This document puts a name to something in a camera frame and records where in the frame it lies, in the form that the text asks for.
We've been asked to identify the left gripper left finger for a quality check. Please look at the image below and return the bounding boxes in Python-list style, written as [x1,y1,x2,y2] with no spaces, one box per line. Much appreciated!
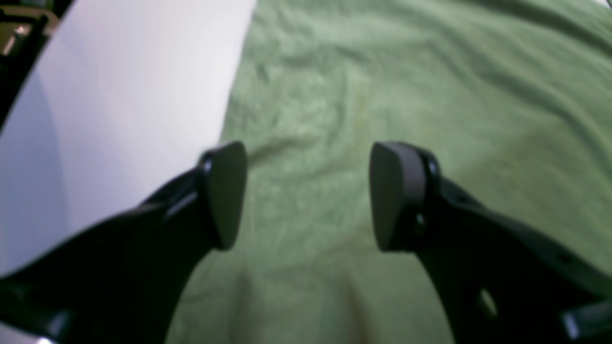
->
[0,141,247,344]

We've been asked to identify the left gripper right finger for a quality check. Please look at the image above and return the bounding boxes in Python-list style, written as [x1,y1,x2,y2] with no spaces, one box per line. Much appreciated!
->
[369,141,612,344]

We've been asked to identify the olive green t-shirt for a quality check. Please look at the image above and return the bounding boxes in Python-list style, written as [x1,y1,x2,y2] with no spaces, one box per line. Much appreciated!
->
[165,0,612,344]

